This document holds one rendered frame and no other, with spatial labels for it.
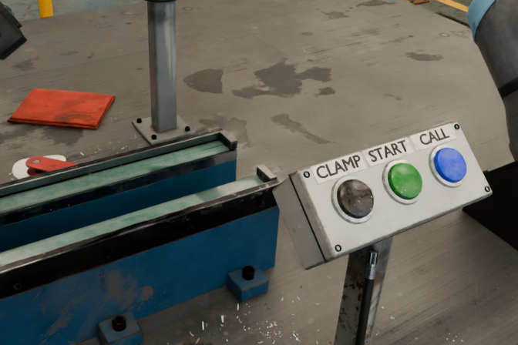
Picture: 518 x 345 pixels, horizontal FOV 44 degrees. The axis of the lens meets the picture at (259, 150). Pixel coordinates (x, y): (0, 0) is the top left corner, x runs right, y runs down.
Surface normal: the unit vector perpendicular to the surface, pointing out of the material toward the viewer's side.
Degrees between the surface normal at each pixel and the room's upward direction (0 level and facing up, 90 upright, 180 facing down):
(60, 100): 1
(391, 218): 39
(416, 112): 0
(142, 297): 90
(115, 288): 90
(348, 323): 90
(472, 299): 0
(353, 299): 90
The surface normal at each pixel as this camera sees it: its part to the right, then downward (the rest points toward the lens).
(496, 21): -0.76, 0.16
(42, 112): 0.03, -0.85
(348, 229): 0.38, -0.36
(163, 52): 0.53, 0.47
